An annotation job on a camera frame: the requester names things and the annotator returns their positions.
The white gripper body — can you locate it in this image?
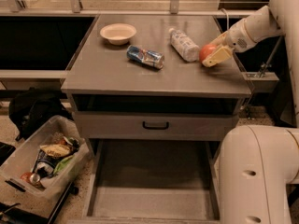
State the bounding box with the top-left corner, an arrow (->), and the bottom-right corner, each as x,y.
225,20 -> 257,52

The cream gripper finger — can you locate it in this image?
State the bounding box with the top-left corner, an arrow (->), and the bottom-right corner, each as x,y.
201,45 -> 233,67
211,32 -> 227,46

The red apple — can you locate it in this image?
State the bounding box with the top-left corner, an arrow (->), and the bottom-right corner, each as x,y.
199,44 -> 217,62

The clear plastic water bottle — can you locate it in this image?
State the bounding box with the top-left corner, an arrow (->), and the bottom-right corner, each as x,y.
169,28 -> 199,63

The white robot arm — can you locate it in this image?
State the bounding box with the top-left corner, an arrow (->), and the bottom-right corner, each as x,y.
199,0 -> 299,224

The grey drawer cabinet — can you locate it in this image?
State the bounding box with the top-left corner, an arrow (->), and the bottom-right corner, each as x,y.
60,14 -> 252,161

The open grey drawer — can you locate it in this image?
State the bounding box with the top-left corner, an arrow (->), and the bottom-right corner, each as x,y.
67,140 -> 220,224

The crushed blue soda can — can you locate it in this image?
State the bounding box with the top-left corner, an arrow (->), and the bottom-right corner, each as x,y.
126,45 -> 164,69

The white paper bowl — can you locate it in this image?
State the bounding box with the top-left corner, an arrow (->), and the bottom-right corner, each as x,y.
100,23 -> 136,46

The yellow chip bag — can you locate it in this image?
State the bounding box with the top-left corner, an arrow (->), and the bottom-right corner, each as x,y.
40,144 -> 71,158

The green snack bag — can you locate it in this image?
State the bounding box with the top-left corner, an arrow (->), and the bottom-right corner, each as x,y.
53,155 -> 74,175

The black backpack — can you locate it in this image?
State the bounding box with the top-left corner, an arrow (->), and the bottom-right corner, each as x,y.
8,88 -> 73,141

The clear plastic storage bin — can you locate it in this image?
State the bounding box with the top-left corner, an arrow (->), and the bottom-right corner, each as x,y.
0,116 -> 90,200

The blue white snack bag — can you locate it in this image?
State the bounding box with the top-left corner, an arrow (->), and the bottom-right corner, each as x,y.
33,150 -> 59,178

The red soda can in bin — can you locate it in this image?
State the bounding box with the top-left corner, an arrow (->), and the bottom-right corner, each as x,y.
21,172 -> 40,186

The white cable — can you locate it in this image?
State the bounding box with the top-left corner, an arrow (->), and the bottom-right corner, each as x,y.
220,7 -> 231,31

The metal clamp bracket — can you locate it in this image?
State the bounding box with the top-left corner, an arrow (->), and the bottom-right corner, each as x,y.
242,35 -> 284,94

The closed drawer with black handle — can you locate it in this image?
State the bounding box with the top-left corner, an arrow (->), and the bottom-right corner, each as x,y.
74,111 -> 239,141

